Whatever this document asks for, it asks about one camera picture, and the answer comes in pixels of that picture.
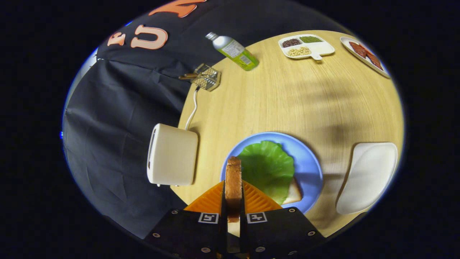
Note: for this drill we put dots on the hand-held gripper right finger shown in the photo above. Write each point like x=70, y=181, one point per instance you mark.
x=280, y=232

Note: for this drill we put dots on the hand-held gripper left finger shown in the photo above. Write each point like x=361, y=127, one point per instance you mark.
x=187, y=232

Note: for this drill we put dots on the green lettuce leaf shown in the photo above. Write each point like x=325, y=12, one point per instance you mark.
x=267, y=169

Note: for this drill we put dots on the toasted bread slice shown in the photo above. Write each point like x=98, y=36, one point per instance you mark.
x=233, y=183

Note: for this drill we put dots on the white bread slice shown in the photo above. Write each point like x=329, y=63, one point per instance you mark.
x=294, y=194

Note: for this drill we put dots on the blue round plate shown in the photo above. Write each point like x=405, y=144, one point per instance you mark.
x=305, y=162

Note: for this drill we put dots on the cream toaster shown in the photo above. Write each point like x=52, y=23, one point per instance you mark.
x=174, y=158

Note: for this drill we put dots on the white rounded dish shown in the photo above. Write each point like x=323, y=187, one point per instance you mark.
x=366, y=172

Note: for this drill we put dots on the pale soybeans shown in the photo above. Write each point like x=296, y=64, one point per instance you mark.
x=299, y=51

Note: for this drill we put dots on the silver bottle green label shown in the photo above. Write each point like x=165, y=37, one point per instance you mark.
x=233, y=50

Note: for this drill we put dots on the dark brown beans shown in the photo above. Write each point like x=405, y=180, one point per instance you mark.
x=291, y=42

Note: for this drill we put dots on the white divided snack tray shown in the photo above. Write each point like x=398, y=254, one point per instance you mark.
x=323, y=46

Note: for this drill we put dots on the white oval meat plate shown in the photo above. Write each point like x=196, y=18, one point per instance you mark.
x=381, y=70

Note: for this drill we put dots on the green mung beans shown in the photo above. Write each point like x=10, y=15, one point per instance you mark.
x=311, y=39

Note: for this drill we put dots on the brown meat piece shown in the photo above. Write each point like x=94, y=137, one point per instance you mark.
x=374, y=60
x=358, y=49

